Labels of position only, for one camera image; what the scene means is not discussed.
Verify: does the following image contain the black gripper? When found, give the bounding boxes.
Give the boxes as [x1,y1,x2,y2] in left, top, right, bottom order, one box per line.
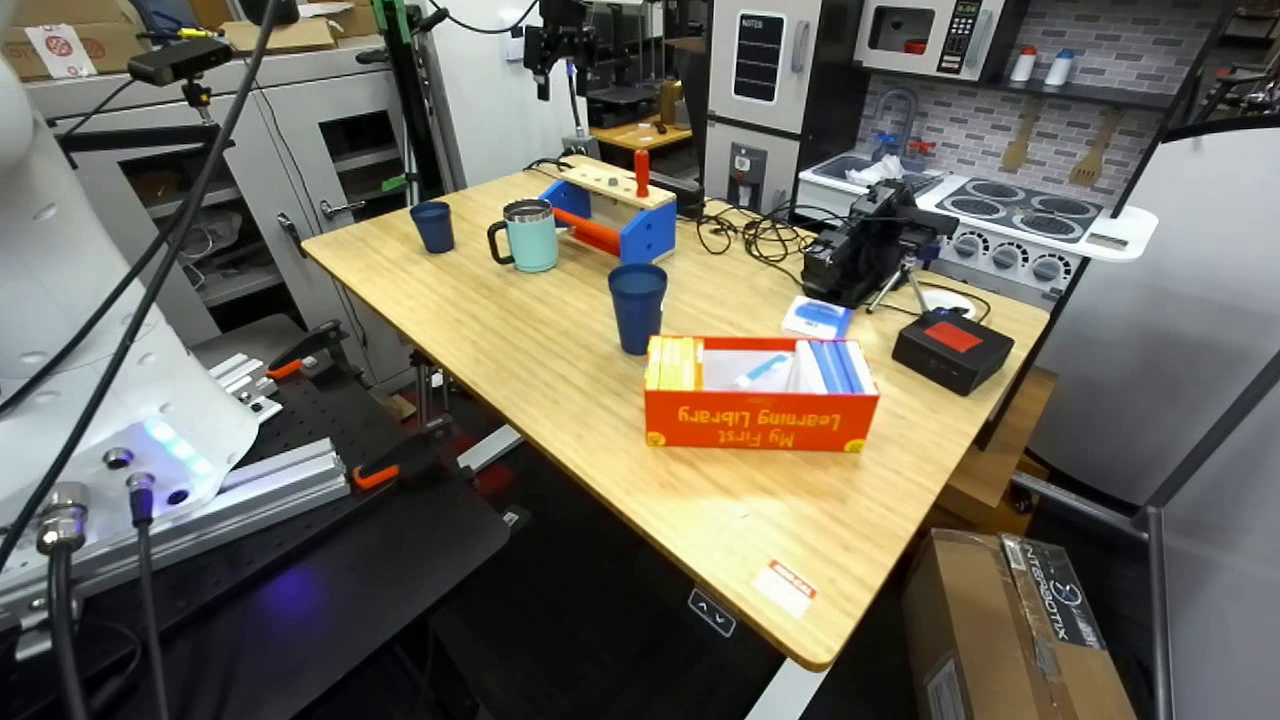
[519,0,590,105]

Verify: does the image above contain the small wooden side table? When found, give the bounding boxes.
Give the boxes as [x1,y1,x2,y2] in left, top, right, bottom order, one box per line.
[583,115,700,162]

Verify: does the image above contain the green black stand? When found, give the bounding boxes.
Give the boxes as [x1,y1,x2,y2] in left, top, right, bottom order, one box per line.
[367,0,453,209]

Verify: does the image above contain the blue wooden toy workbench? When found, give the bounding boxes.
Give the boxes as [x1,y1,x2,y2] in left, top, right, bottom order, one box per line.
[535,153,685,270]

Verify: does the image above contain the small dark blue cup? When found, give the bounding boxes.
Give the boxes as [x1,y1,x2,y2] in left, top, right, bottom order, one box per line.
[406,195,461,259]

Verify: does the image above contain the white machine black panel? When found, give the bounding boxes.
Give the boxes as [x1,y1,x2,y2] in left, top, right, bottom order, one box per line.
[700,0,822,222]

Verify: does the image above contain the tall blue plastic cup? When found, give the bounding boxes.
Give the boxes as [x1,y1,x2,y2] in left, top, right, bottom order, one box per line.
[602,259,672,362]

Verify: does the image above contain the grey metal cabinet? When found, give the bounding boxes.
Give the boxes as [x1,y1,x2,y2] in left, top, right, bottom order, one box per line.
[8,37,465,391]

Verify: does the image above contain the blue white card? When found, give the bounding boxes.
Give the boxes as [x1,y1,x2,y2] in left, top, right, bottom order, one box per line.
[777,294,855,345]

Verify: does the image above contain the white toy microwave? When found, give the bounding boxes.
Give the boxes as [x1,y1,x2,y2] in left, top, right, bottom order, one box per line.
[847,0,1010,84]

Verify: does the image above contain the orange book box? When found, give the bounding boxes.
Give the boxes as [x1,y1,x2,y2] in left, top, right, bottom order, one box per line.
[641,331,882,458]

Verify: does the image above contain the flat cardboard box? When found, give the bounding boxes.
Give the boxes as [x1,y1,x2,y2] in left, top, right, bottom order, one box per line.
[0,0,147,90]

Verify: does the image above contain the white bottle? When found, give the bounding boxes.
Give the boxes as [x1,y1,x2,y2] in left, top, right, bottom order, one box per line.
[1041,45,1078,95]
[1005,45,1043,92]

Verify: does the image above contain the black box red top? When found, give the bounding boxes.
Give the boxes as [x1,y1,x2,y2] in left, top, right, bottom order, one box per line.
[889,306,1020,401]

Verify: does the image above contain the white toy stove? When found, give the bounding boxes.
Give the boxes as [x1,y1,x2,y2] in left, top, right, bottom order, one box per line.
[791,144,1165,306]

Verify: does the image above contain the black table control panel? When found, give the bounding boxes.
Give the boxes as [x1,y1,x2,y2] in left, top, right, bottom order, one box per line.
[685,583,741,642]

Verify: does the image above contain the red white sticker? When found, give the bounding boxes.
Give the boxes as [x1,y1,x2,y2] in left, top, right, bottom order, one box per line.
[746,552,818,621]

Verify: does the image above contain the grey toy fridge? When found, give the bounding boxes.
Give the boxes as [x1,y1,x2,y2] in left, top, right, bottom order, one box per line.
[1020,126,1280,720]

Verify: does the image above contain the brown cardboard box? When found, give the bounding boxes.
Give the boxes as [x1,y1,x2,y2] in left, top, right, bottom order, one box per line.
[899,524,1145,720]

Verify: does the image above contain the teal mug black handle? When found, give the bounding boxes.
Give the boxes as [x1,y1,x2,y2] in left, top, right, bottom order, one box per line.
[484,195,564,282]

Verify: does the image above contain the black table cables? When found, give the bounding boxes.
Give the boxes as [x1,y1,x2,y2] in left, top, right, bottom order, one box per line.
[688,195,818,282]

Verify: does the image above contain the black camera on stand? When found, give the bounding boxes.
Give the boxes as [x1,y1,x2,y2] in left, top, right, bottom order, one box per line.
[124,37,238,114]

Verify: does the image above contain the orange handled black clamp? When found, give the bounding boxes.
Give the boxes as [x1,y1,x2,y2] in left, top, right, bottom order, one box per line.
[345,411,465,495]
[264,319,355,388]

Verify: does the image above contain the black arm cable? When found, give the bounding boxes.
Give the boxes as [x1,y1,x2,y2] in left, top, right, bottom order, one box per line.
[0,0,288,574]

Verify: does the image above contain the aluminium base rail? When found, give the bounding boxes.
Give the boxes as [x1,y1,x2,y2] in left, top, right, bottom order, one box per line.
[0,348,355,633]

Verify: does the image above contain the black robot mount platform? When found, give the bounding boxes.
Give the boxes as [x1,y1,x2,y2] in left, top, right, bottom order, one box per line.
[0,355,519,720]

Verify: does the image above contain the thin black base cable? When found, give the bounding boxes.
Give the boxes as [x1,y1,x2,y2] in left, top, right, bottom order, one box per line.
[119,468,176,720]

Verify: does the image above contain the thick grey base cable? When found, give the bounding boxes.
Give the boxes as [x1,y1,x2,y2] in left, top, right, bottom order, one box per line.
[33,480,96,720]

